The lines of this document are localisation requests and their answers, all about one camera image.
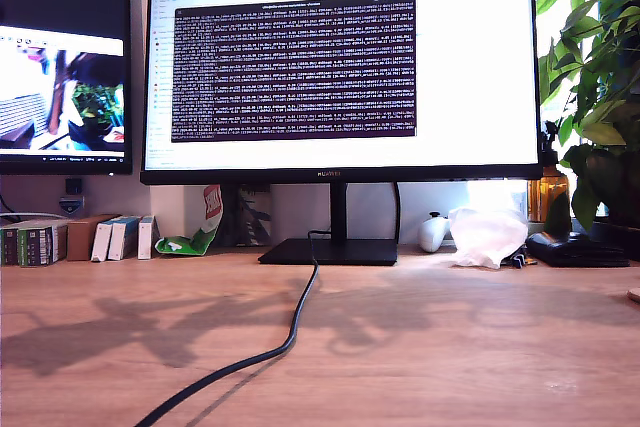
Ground white game controller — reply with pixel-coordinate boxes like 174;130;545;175
417;211;451;254

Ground green red white snack bag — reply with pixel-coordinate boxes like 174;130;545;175
154;184;225;257

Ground large black Huawei monitor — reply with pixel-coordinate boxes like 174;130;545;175
139;0;545;267

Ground white crumpled plastic bag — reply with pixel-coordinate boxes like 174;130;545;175
446;206;530;270

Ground white and blue small box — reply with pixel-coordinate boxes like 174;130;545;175
107;216;141;262
137;215;161;261
90;220;117;263

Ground amber glass pump bottle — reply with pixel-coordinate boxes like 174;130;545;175
528;121;571;223

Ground brown cardboard box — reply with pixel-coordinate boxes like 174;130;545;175
66;214;123;262

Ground black pouch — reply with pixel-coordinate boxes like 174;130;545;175
525;230;631;268

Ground green printed box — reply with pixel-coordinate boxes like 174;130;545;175
17;220;70;267
0;224;22;267

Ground green leafy potted plant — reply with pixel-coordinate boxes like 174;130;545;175
534;0;640;256

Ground black computer monitor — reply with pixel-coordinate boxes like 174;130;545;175
0;0;135;177

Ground thin black monitor cable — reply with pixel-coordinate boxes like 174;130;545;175
393;181;403;244

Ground thick black cable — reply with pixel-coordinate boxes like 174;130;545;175
134;229;332;427

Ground grey blue wall device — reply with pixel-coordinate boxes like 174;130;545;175
58;195;86;217

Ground thin white cable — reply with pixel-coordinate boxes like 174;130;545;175
0;211;69;222

